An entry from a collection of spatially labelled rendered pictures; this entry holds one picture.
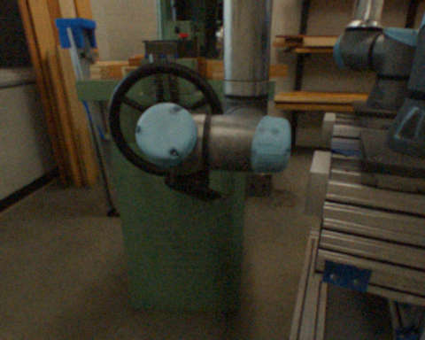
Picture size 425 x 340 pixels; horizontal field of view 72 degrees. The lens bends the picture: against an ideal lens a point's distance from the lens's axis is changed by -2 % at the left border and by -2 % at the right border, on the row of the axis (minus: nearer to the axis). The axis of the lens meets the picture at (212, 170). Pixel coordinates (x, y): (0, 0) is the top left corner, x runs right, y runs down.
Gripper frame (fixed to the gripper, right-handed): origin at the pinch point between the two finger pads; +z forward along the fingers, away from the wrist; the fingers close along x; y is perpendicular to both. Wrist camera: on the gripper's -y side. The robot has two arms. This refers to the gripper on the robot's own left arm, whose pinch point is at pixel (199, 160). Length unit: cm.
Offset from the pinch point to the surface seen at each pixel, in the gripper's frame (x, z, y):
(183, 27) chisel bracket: -10.3, 15.1, -44.6
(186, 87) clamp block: -5.7, 4.7, -20.3
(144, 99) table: -17.1, 5.8, -16.9
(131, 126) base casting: -24.9, 18.3, -12.8
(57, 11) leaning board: -133, 121, -127
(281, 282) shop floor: 31, 73, 43
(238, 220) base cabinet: 10.2, 35.7, 14.4
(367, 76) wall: 137, 229, -134
